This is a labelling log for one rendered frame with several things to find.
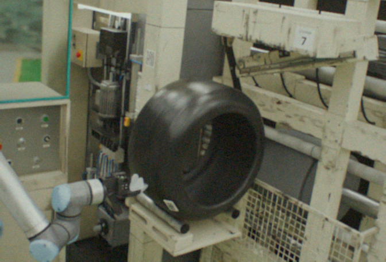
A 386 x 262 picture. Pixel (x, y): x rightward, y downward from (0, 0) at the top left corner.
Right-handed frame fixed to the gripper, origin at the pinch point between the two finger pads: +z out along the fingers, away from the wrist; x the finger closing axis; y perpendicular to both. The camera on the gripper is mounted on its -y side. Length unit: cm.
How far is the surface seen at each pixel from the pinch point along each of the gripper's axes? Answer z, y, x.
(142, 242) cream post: 20, -44, 26
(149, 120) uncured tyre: 2.5, 25.6, 4.7
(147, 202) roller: 12.0, -15.7, 14.1
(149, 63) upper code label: 19, 42, 33
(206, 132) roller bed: 60, 5, 36
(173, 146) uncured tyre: 3.8, 20.2, -10.6
